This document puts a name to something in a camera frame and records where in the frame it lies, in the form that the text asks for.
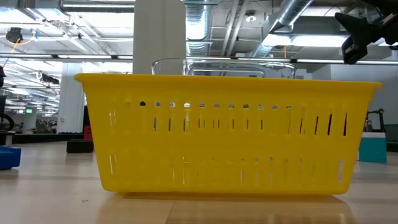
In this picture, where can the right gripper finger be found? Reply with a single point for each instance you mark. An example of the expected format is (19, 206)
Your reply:
(351, 23)
(357, 46)

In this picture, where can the yellow slotted plastic basket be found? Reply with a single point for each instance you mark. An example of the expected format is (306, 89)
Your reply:
(217, 146)

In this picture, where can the clear plastic bin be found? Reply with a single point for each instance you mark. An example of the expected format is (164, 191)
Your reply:
(289, 69)

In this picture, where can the black background robot stand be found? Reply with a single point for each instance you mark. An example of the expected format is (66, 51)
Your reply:
(376, 119)

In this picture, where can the round ceiling detector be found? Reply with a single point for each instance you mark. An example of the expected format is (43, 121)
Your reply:
(250, 17)

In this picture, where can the teal box with white lid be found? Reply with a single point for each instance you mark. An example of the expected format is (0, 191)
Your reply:
(372, 149)

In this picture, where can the wide white column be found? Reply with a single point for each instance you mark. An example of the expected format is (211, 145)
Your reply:
(158, 37)

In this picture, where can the narrow white column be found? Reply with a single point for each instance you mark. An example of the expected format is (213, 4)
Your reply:
(71, 99)

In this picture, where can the black rectangular block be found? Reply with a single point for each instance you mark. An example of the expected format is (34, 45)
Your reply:
(79, 146)

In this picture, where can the green exit sign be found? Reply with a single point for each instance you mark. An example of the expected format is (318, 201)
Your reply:
(29, 111)

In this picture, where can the black ceiling device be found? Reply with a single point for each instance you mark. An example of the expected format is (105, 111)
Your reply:
(14, 35)

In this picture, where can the black background machine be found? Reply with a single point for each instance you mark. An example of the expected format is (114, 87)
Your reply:
(4, 124)

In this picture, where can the blue plastic tray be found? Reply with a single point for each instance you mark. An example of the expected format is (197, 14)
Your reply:
(9, 157)

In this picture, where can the long ceiling light rail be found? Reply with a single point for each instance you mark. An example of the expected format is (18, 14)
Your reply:
(323, 61)
(84, 56)

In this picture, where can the silver slanted ventilation duct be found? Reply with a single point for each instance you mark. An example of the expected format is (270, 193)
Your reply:
(289, 12)

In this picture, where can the silver ribbed ventilation duct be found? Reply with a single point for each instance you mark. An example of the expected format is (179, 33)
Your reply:
(197, 28)

